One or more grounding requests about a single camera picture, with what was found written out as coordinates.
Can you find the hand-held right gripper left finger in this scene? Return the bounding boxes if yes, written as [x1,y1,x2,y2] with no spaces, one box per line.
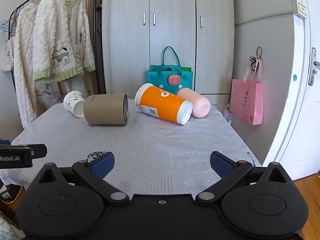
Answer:
[27,152,130,204]

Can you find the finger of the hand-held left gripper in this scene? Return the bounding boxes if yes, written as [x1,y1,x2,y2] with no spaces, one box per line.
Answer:
[11,144,48,159]

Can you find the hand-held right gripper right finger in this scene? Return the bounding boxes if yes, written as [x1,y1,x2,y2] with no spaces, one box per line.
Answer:
[195,151,294,204]

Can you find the tan metal-lined cup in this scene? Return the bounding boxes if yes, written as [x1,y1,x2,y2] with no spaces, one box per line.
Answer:
[83,93,129,126]

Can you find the white paper cup green print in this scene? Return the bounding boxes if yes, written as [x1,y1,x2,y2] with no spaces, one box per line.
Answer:
[63,91,86,118]

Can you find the pink cup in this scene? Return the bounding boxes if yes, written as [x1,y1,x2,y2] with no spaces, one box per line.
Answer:
[176,87,211,118]

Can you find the orange cup white lid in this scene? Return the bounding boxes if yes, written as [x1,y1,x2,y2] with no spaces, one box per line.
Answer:
[134,83,193,125]

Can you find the yellow and black container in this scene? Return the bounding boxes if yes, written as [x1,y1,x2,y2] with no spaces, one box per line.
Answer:
[0,184,27,206]

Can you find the clear plastic bag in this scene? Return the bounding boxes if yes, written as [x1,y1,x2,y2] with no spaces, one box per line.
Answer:
[223,102,233,125]

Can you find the grey patterned tablecloth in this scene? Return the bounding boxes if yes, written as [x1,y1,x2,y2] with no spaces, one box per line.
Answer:
[11,102,262,198]

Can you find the white printed garment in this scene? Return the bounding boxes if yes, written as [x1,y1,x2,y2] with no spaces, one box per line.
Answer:
[37,79,87,106]

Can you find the pink paper gift bag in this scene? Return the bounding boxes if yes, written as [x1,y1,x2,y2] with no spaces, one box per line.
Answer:
[230,57,264,126]

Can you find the white fluffy robe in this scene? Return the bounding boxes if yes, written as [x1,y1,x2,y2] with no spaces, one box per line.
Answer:
[12,2,40,129]

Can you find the white door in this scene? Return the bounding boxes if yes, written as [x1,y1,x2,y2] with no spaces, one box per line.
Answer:
[262,0,320,181]

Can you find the white canvas tote bag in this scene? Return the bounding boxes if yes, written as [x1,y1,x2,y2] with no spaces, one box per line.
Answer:
[0,39,14,73]

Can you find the teal felt tote bag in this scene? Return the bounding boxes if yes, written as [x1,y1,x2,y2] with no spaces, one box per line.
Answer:
[146,46,193,95]

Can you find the white fluffy cardigan green trim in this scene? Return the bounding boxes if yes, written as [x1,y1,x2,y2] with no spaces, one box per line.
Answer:
[32,0,96,84]

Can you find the grey wooden wardrobe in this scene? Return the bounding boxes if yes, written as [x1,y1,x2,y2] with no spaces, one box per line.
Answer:
[101,0,236,111]

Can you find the dark tall frame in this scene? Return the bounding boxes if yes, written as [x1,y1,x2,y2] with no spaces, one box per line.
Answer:
[93,0,106,96]

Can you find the wire clothes hangers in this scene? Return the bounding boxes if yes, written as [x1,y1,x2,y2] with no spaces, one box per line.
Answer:
[0,8,20,34]

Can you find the metal door handle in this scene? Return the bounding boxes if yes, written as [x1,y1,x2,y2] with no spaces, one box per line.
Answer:
[308,47,320,86]

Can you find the white wall switch box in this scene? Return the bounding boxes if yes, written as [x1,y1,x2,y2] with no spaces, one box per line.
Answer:
[291,0,308,19]

